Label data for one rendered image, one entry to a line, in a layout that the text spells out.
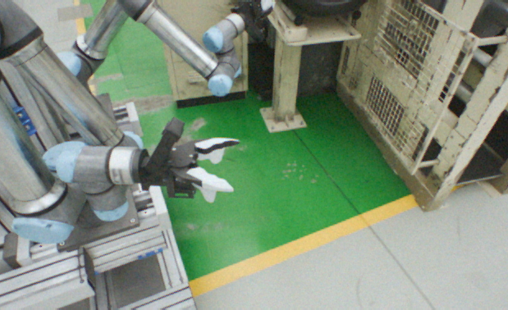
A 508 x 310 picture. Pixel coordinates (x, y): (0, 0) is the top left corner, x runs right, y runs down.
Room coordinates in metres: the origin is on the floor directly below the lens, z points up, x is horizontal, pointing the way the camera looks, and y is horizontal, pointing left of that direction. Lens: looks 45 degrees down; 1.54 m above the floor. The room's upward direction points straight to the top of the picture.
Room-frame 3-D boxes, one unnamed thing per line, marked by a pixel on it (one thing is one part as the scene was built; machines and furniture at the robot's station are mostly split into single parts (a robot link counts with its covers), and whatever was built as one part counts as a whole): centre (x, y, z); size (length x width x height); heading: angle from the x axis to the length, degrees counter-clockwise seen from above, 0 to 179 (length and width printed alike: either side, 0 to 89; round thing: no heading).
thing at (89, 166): (0.48, 0.33, 1.04); 0.11 x 0.08 x 0.09; 88
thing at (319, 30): (1.70, -0.30, 0.80); 0.37 x 0.36 x 0.02; 104
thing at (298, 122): (1.94, -0.22, 0.02); 0.27 x 0.27 x 0.04; 14
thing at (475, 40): (1.56, -0.68, 0.65); 0.90 x 0.02 x 0.70; 14
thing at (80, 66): (1.08, 0.66, 0.88); 0.13 x 0.12 x 0.14; 173
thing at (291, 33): (1.67, -0.16, 0.83); 0.36 x 0.09 x 0.06; 14
